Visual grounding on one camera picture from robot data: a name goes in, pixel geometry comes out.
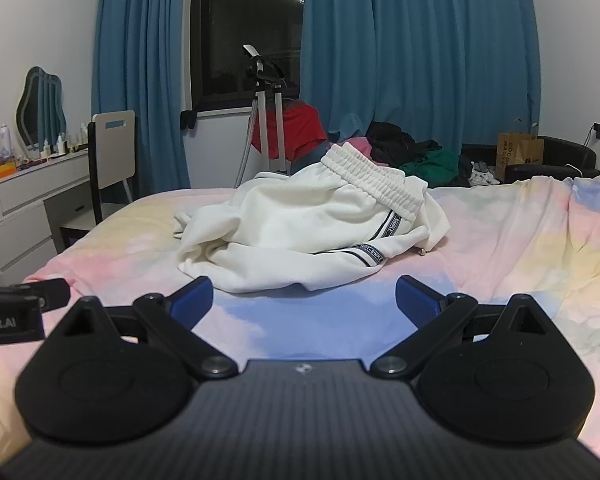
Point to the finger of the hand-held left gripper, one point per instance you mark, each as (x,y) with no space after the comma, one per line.
(50,294)

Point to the dark navy clothing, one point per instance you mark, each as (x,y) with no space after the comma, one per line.
(465,170)

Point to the black armchair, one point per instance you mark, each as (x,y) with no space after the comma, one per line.
(565,152)

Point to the white and black chair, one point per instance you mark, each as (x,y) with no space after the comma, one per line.
(112,150)

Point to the brown paper bag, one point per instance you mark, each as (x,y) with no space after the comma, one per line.
(515,155)

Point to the white dresser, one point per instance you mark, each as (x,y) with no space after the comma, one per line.
(25,190)

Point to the small black device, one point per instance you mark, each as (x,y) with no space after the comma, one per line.
(188,119)

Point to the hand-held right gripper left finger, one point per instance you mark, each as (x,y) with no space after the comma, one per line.
(196,296)

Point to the black clothing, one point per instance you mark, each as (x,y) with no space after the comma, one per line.
(390,142)

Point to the pastel bed blanket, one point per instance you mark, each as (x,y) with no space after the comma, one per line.
(505,240)

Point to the white spray bottle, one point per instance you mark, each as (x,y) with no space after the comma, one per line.
(4,142)

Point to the wavy mirror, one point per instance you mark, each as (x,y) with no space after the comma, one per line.
(40,105)

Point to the dark window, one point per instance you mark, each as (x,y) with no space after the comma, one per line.
(230,20)

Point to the white pants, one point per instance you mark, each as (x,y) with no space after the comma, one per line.
(290,220)

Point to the green clothing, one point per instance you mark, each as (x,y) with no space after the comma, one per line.
(430,167)

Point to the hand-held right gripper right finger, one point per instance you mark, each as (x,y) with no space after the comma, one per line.
(414,299)

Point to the blue curtain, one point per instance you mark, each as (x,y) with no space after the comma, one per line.
(145,60)
(430,50)

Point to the white patterned cloth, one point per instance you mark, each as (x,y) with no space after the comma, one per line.
(482,175)

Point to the small cosmetic bottle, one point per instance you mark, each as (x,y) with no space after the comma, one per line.
(45,150)
(61,145)

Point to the white tripod stand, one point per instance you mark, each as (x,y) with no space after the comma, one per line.
(260,67)

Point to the red cloth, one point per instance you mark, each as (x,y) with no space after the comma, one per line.
(302,130)

